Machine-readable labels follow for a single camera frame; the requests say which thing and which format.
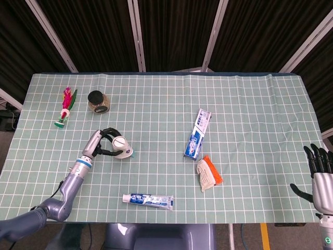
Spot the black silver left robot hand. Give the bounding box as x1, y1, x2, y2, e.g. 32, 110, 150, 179
82, 127, 124, 158

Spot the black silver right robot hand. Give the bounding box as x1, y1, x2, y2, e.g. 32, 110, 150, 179
290, 143, 333, 215

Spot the white paper cup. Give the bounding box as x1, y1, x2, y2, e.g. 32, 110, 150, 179
111, 135, 135, 160

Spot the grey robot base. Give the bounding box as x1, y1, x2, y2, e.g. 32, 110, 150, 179
104, 223, 217, 250

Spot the glass jar with black lid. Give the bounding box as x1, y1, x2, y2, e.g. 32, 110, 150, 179
87, 90, 111, 114

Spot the pink green feather shuttlecock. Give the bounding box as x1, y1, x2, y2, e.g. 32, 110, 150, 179
54, 87, 78, 129

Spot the green grid tablecloth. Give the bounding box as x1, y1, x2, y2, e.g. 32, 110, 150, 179
0, 72, 333, 224

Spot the blue white toothpaste tube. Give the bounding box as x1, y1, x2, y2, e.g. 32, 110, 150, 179
122, 193, 174, 211

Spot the black equipment box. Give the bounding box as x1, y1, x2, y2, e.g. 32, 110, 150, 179
0, 103, 21, 131

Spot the white table leg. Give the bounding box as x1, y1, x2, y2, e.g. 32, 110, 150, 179
227, 223, 235, 250

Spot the blue white toothpaste box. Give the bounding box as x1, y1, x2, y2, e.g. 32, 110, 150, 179
183, 108, 212, 160

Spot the black curtain panel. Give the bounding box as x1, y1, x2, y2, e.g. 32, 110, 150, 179
208, 0, 333, 73
0, 0, 73, 105
35, 0, 139, 73
137, 0, 222, 72

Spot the orange white snack packet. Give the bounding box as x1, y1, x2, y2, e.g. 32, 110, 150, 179
196, 155, 224, 193

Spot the blue cable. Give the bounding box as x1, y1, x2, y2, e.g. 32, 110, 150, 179
239, 223, 247, 250

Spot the white metal frame post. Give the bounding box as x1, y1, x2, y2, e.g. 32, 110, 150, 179
201, 0, 230, 72
277, 9, 333, 73
25, 0, 79, 73
0, 87, 23, 110
126, 0, 147, 73

